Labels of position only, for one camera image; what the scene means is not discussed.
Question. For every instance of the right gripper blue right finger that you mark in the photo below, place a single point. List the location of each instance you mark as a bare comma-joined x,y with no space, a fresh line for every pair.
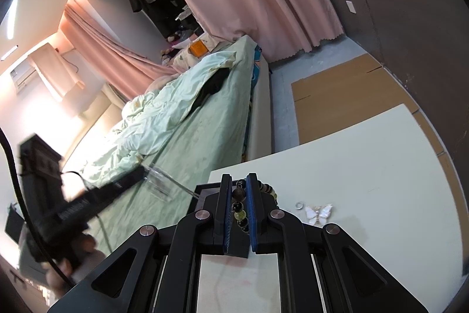
274,231

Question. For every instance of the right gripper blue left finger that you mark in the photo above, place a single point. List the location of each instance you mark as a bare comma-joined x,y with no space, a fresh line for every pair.
206,231

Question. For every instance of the white butterfly brooch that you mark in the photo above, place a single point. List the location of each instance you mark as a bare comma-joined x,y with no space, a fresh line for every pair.
318,216

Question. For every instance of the black jewelry box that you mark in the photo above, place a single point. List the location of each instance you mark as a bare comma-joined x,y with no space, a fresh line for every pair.
203,191

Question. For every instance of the person's left hand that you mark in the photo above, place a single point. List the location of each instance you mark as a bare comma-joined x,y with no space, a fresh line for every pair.
85,257

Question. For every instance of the green bed sheet bed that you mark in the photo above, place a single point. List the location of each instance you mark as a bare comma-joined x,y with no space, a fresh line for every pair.
220,133

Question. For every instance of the pale green duvet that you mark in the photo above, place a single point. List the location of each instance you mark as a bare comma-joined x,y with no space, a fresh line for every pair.
149,120

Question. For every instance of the black garment on bed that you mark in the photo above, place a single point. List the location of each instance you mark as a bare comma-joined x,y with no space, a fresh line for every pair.
210,87

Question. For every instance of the flattened cardboard sheet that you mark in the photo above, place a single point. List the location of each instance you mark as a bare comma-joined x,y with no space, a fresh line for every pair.
349,93

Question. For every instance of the orange box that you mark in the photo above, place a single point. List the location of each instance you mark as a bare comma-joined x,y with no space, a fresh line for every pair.
198,48

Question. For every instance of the white wall socket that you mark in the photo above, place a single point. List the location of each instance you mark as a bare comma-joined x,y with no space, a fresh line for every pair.
351,7

